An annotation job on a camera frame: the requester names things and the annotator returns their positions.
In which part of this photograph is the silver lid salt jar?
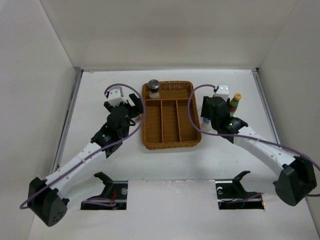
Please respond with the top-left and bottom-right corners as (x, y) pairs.
(203, 117), (211, 124)

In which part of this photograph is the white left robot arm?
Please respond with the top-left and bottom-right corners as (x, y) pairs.
(26, 93), (145, 227)

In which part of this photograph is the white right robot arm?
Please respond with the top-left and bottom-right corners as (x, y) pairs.
(201, 96), (319, 206)

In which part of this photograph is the red chili sauce bottle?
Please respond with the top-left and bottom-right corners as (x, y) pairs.
(228, 93), (242, 117)

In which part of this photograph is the brown wicker divided basket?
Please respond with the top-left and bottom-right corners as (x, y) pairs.
(141, 81), (202, 150)

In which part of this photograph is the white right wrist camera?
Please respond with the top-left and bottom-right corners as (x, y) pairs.
(213, 84), (230, 102)

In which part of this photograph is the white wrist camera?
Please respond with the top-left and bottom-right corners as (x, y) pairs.
(213, 84), (230, 102)
(107, 86), (125, 107)

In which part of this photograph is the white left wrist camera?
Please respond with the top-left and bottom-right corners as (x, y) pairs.
(107, 86), (125, 107)

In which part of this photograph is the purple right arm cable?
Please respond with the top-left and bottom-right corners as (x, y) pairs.
(187, 84), (320, 198)

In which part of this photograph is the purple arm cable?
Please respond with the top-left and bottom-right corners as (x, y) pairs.
(19, 83), (147, 210)
(187, 84), (320, 198)

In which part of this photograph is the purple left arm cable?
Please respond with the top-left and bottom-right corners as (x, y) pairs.
(19, 83), (147, 210)

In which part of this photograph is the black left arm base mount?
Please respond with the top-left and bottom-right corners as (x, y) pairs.
(80, 172), (129, 211)

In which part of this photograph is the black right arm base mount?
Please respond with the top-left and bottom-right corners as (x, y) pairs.
(215, 170), (265, 210)

